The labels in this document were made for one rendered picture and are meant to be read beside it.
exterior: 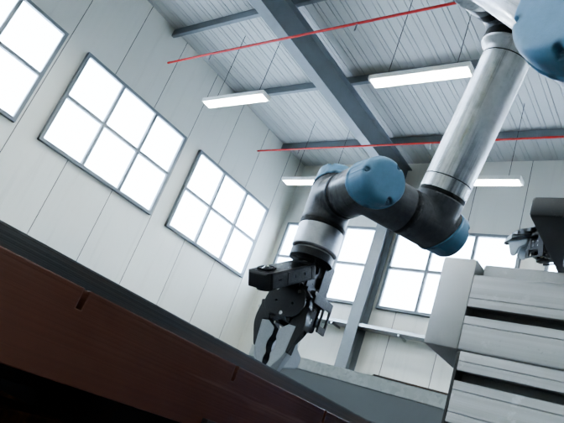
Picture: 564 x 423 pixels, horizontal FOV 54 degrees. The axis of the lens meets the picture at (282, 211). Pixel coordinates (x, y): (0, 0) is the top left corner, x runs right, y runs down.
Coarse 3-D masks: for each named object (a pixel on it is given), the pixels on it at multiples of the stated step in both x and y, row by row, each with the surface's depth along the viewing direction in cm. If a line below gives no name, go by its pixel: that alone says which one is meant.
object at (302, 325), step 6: (306, 312) 81; (294, 318) 82; (300, 318) 81; (306, 318) 81; (294, 324) 81; (300, 324) 81; (306, 324) 81; (300, 330) 80; (306, 330) 81; (294, 336) 80; (300, 336) 80; (294, 342) 80; (288, 348) 80; (294, 348) 81
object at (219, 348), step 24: (0, 240) 37; (24, 240) 38; (48, 264) 40; (72, 264) 41; (96, 288) 43; (120, 288) 45; (144, 312) 47; (168, 312) 49; (192, 336) 52; (240, 360) 57; (288, 384) 65; (336, 408) 74
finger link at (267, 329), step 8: (264, 320) 84; (264, 328) 83; (272, 328) 83; (264, 336) 83; (272, 336) 82; (256, 344) 83; (264, 344) 82; (272, 344) 83; (256, 352) 82; (264, 352) 81; (264, 360) 81
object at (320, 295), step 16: (304, 256) 87; (320, 256) 85; (320, 272) 89; (288, 288) 84; (304, 288) 83; (320, 288) 88; (272, 304) 84; (288, 304) 83; (304, 304) 82; (320, 304) 85; (288, 320) 82; (320, 320) 86
